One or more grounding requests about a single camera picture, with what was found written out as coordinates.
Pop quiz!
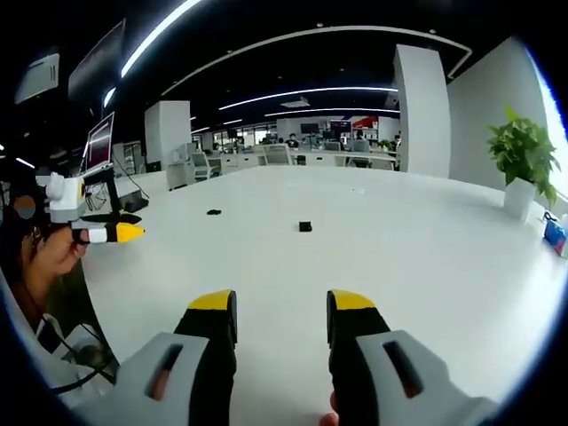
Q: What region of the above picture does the computer monitor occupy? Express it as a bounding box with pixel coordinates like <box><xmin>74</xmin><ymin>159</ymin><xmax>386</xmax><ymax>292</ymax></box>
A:
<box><xmin>83</xmin><ymin>111</ymin><xmax>116</xmax><ymax>175</ymax></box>

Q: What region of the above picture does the black cable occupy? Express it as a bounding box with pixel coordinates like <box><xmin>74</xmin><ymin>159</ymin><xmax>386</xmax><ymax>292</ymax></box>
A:
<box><xmin>20</xmin><ymin>261</ymin><xmax>117</xmax><ymax>394</ymax></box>

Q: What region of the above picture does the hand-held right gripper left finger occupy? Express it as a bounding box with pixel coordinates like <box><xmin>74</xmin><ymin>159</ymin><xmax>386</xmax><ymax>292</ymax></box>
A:
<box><xmin>74</xmin><ymin>288</ymin><xmax>239</xmax><ymax>426</ymax></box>

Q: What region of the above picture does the long ceiling light strip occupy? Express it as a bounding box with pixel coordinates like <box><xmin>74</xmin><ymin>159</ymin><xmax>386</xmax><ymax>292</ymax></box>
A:
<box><xmin>120</xmin><ymin>0</ymin><xmax>203</xmax><ymax>79</ymax></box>

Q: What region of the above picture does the green potted plant white pot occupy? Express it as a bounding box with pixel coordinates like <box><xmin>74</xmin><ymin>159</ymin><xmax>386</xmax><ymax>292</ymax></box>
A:
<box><xmin>486</xmin><ymin>105</ymin><xmax>562</xmax><ymax>219</ymax></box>

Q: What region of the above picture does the black monitor stand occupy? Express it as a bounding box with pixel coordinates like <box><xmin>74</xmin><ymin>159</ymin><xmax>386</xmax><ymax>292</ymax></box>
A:
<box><xmin>83</xmin><ymin>167</ymin><xmax>150</xmax><ymax>215</ymax></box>

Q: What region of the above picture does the ceiling air vent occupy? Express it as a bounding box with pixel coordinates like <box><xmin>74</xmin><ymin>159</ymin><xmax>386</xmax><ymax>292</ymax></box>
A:
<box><xmin>14</xmin><ymin>52</ymin><xmax>61</xmax><ymax>106</ymax></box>

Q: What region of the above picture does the blue packet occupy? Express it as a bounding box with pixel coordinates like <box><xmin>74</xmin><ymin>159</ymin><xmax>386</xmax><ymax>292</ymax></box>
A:
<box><xmin>542</xmin><ymin>211</ymin><xmax>568</xmax><ymax>259</ymax></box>

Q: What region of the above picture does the person's left hand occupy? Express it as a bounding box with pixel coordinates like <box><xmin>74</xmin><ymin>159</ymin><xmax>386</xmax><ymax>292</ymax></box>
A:
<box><xmin>38</xmin><ymin>228</ymin><xmax>91</xmax><ymax>280</ymax></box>

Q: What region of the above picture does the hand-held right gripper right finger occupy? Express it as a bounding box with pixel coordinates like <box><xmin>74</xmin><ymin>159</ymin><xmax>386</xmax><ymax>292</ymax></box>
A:
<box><xmin>326</xmin><ymin>288</ymin><xmax>503</xmax><ymax>426</ymax></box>

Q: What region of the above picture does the white chest-worn device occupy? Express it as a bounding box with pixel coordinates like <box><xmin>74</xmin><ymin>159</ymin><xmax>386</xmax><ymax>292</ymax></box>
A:
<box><xmin>35</xmin><ymin>312</ymin><xmax>120</xmax><ymax>398</ymax></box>

